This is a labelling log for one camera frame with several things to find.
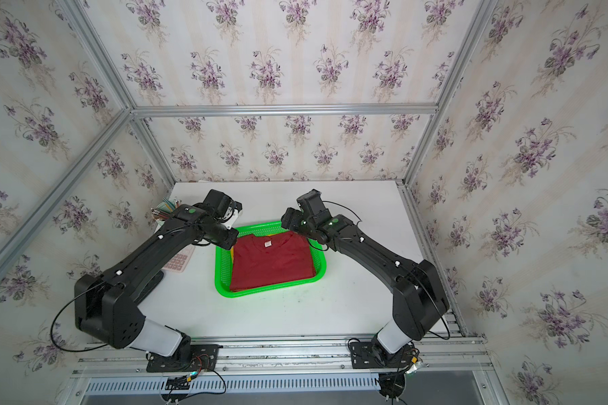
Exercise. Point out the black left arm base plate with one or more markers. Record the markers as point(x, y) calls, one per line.
point(198, 357)

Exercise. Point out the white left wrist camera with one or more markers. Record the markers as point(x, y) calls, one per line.
point(233, 212)

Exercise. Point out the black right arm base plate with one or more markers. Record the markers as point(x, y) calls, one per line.
point(371, 355)

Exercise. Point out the dark red t-shirt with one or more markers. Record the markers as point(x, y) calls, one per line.
point(261, 261)

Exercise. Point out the pale green pencil cup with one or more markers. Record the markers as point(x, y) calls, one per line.
point(164, 209)

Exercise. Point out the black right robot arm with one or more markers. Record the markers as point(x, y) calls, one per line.
point(419, 299)

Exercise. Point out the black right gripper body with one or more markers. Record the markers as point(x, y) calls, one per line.
point(296, 222)

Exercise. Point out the pink white calculator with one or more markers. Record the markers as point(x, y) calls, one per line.
point(180, 261)

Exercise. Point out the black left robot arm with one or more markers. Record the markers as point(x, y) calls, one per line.
point(106, 306)

